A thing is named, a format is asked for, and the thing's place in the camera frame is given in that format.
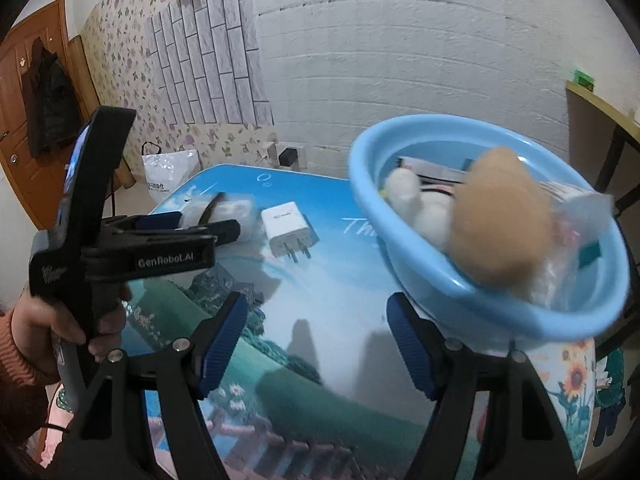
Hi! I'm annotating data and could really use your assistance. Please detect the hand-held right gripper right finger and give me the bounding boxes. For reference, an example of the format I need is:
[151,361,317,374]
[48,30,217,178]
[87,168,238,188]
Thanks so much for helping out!
[386,292,583,480]

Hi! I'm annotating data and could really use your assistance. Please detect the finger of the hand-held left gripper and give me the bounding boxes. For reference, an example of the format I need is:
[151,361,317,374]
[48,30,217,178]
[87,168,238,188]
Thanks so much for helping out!
[102,219,242,256]
[102,211,183,233]

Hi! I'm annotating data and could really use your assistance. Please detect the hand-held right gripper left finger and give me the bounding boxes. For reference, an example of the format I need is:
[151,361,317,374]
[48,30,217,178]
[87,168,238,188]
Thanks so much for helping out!
[55,291,250,480]

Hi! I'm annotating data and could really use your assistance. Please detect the clear packet with brown band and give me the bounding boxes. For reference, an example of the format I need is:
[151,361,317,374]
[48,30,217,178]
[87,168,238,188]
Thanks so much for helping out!
[180,192,261,246]

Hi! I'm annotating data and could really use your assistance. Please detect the blue plastic basin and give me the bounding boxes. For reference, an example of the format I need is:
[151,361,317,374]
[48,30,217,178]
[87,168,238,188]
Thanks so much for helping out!
[347,115,631,351]

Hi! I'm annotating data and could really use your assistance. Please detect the white plush toy yellow rope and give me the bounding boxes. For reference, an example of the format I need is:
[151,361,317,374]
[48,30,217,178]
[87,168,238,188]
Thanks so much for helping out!
[384,166,456,251]

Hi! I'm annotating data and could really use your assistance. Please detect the brown plush toy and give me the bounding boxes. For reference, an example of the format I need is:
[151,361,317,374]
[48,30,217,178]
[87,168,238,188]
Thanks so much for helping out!
[447,146,556,286]

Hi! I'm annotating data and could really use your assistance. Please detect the orange snack packet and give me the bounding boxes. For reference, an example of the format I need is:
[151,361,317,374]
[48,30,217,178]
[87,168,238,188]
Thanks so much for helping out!
[397,156,471,181]

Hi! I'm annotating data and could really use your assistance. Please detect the clear bag with white label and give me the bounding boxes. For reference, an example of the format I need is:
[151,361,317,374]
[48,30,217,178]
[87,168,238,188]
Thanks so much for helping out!
[542,180,616,306]

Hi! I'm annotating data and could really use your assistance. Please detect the scenic printed desktop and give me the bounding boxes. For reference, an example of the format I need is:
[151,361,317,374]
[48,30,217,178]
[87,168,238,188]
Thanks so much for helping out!
[122,164,596,480]

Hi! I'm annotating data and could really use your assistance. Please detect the person's left hand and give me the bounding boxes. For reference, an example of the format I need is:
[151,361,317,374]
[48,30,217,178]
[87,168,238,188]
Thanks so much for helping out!
[10,285,133,377]

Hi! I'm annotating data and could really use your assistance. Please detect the white plastic shopping bag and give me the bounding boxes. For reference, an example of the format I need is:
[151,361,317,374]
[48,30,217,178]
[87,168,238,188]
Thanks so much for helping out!
[141,141,201,206]

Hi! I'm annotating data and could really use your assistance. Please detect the white charger plug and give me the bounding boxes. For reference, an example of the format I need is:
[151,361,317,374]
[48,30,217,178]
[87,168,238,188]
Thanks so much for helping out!
[260,201,321,263]

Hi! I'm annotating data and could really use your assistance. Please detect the dark hanging coat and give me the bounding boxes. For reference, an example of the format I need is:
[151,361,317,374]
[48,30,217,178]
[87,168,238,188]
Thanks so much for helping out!
[22,37,83,158]

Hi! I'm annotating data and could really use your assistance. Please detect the wooden door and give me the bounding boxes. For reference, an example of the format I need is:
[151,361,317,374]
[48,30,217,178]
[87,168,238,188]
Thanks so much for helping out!
[0,0,133,241]

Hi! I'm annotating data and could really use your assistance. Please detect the green printed cloth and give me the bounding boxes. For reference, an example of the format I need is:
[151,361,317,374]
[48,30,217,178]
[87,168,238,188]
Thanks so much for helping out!
[592,347,626,406]

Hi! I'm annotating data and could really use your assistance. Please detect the wooden side table black frame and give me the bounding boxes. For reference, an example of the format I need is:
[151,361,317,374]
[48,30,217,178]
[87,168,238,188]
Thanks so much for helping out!
[565,79,640,356]

